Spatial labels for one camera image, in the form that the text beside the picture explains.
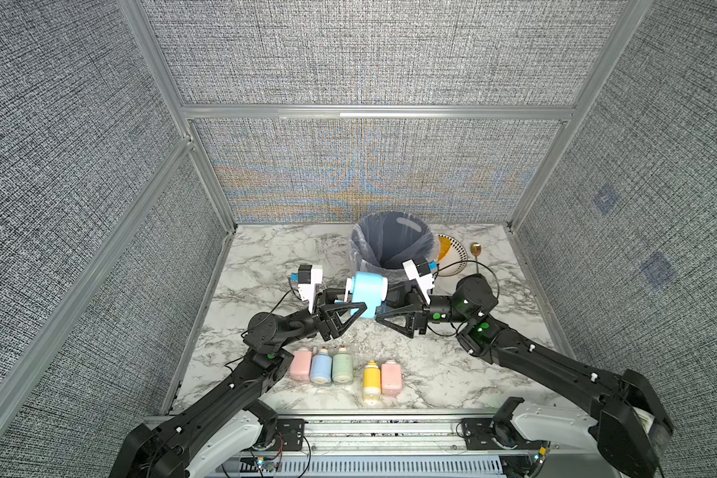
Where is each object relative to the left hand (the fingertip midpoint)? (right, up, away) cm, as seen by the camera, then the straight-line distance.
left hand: (368, 305), depth 58 cm
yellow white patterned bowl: (+32, +9, +49) cm, 59 cm away
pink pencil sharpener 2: (+7, -22, +18) cm, 29 cm away
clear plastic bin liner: (+5, +14, +34) cm, 37 cm away
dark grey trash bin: (+5, +14, +34) cm, 37 cm away
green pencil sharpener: (-6, -19, +19) cm, 27 cm away
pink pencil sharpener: (-17, -20, +20) cm, 33 cm away
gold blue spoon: (+42, +11, +51) cm, 67 cm away
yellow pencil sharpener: (+1, -22, +16) cm, 28 cm away
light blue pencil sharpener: (-12, -20, +19) cm, 30 cm away
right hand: (+2, 0, +1) cm, 3 cm away
